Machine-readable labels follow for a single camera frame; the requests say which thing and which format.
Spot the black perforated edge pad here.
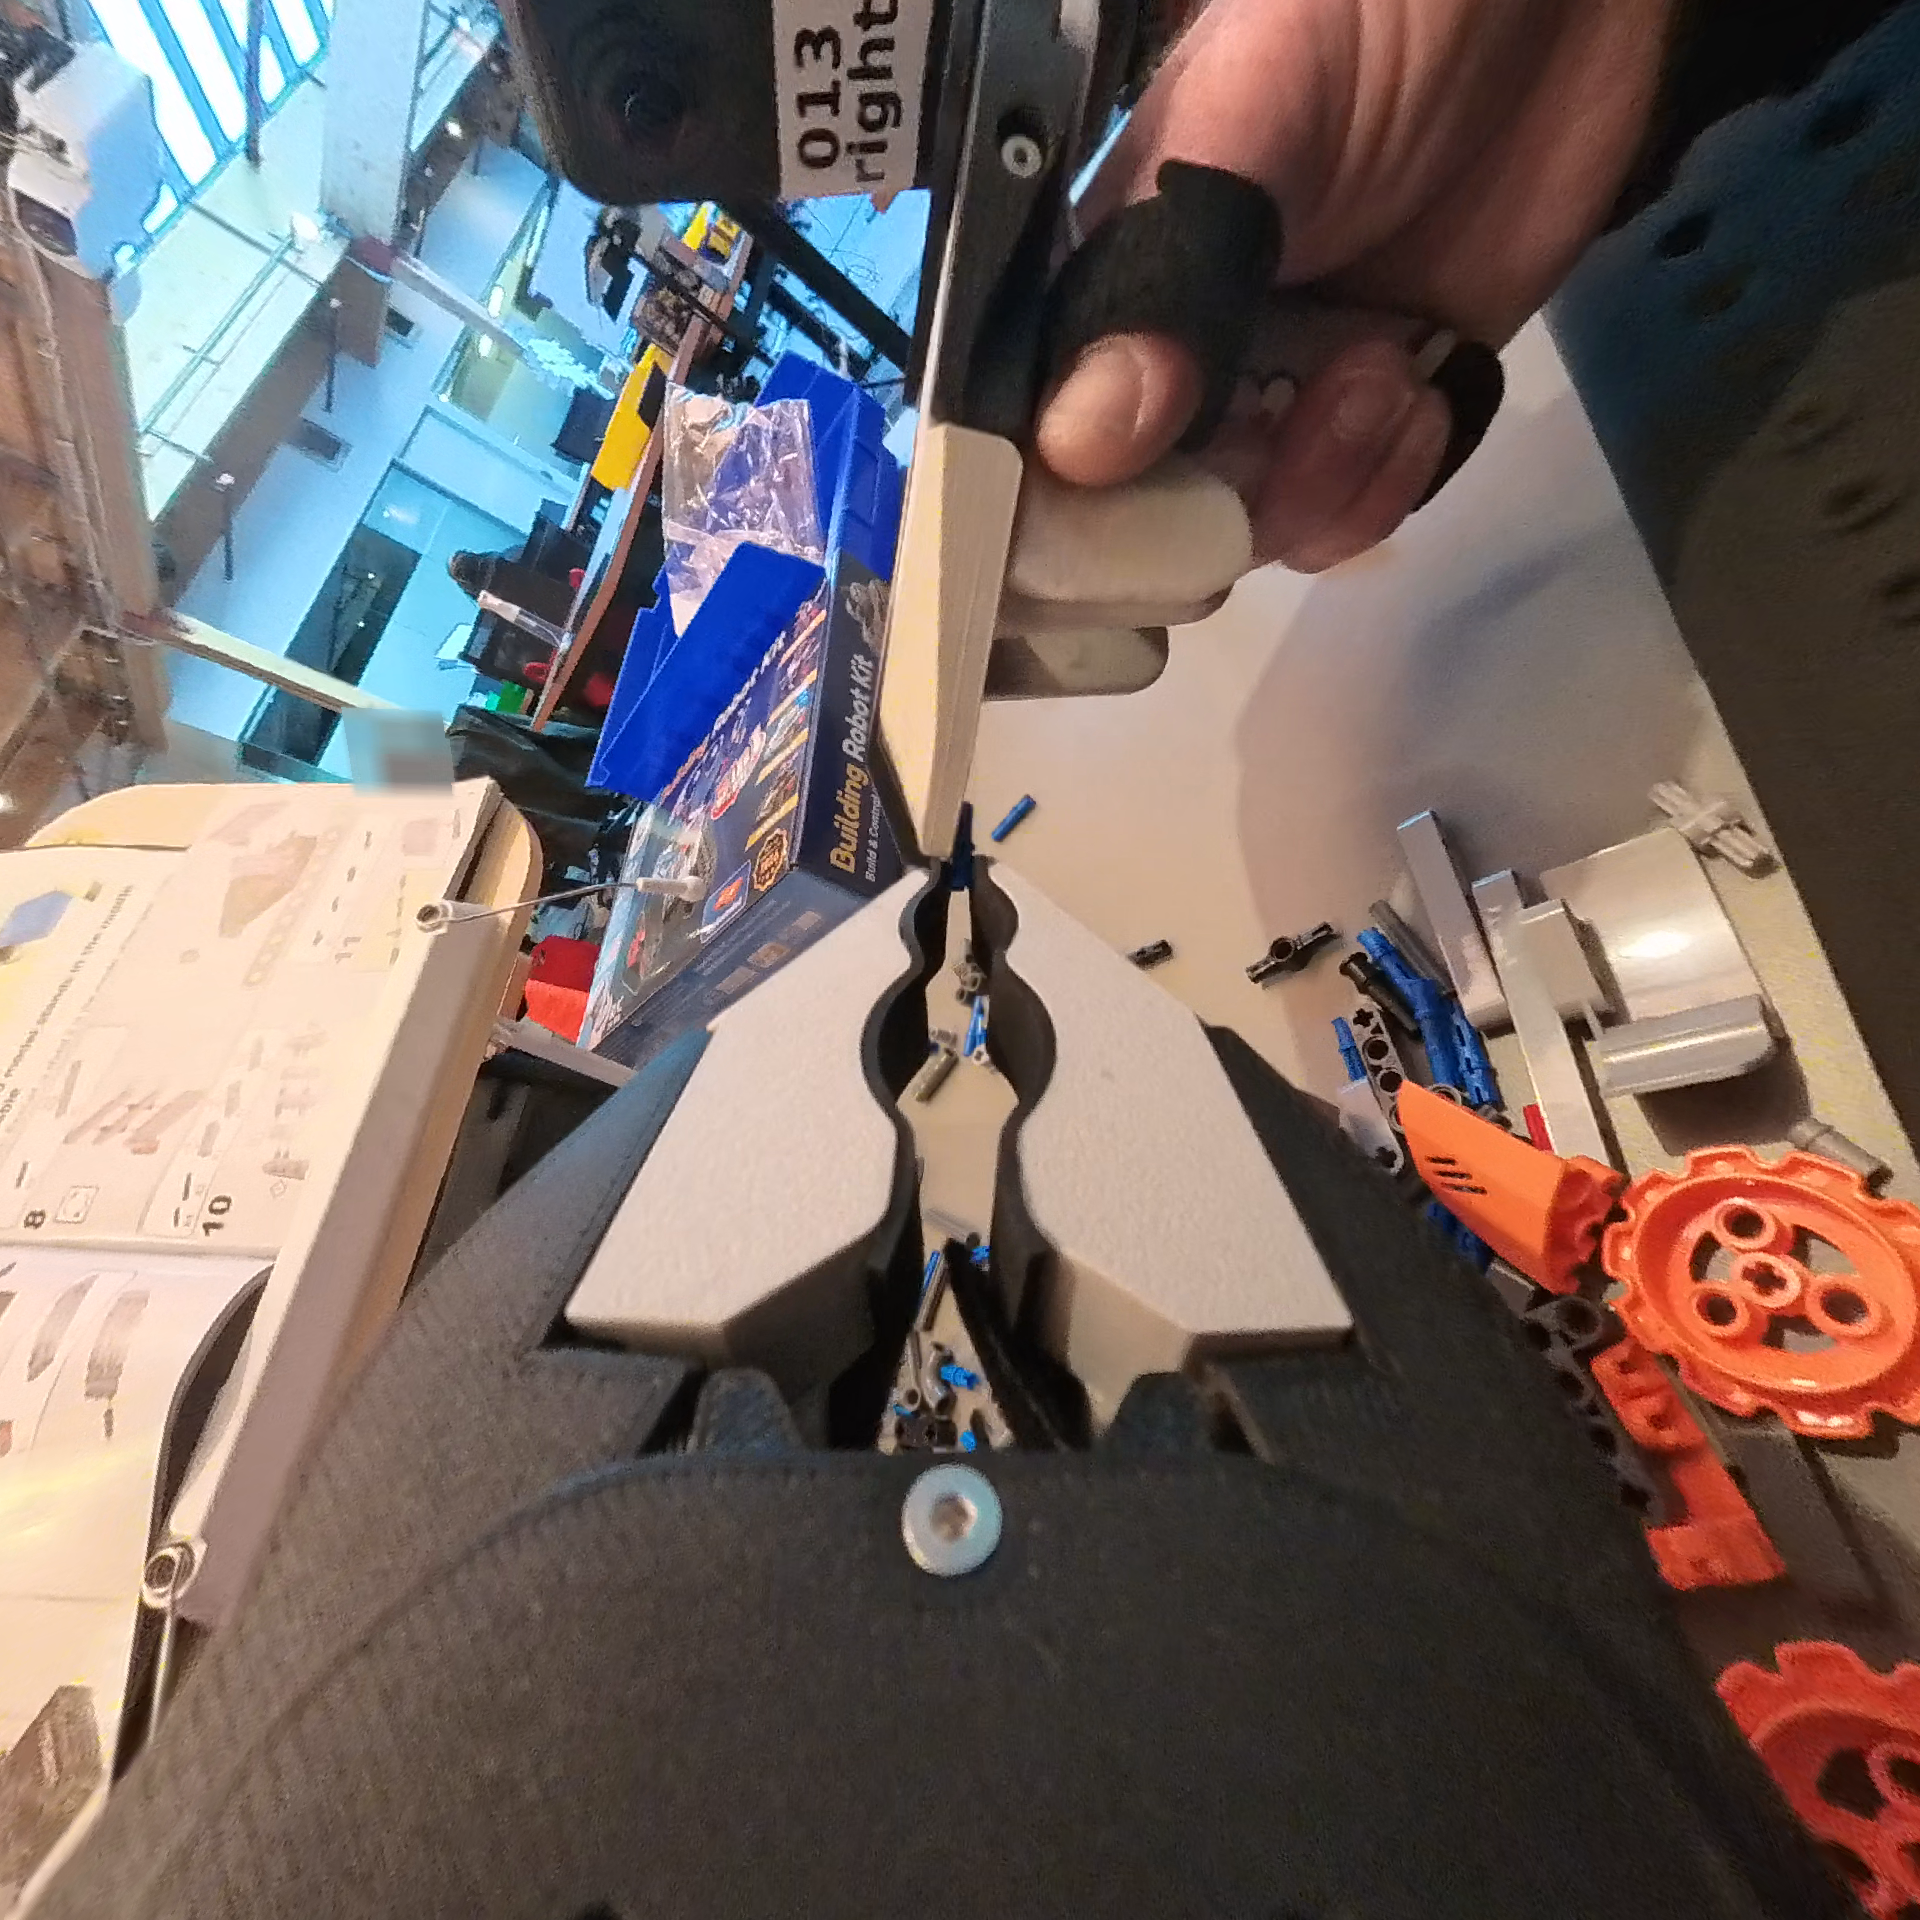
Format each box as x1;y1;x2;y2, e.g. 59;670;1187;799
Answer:
1545;0;1920;1163

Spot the grey long flat bar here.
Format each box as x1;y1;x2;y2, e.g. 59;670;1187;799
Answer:
1395;808;1507;1028
1475;871;1623;1173

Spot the person's right hand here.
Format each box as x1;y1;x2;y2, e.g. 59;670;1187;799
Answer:
1032;0;1684;577

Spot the grey curved panel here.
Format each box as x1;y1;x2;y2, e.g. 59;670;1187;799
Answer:
1523;829;1783;1100

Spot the orange gear wheel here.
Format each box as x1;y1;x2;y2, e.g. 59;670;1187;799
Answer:
1603;1147;1920;1443
1716;1640;1920;1920

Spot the blue plastic bin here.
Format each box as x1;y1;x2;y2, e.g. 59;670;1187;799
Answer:
585;351;905;797

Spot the clear plastic bag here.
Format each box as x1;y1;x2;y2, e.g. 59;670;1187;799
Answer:
660;382;838;633

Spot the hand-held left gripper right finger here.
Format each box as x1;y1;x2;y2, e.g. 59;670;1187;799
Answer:
967;864;1355;1448

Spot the instruction booklet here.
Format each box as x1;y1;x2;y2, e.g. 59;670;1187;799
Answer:
0;779;505;1800

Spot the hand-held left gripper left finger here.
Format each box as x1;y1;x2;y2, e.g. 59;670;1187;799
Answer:
563;867;952;1448

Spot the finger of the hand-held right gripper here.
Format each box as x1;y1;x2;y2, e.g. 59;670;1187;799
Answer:
883;422;1028;860

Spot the white book stand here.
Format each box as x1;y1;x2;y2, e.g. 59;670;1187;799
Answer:
142;779;707;1637

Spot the light grey axle connector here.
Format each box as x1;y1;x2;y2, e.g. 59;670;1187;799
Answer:
1649;779;1777;876

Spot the pile of small building pieces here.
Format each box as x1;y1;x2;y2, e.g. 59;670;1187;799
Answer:
1328;921;1801;1593

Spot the orange curved shell piece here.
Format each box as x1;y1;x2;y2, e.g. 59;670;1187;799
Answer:
1395;1078;1626;1254

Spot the blue robot kit box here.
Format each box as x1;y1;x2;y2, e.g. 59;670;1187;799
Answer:
576;551;921;1051

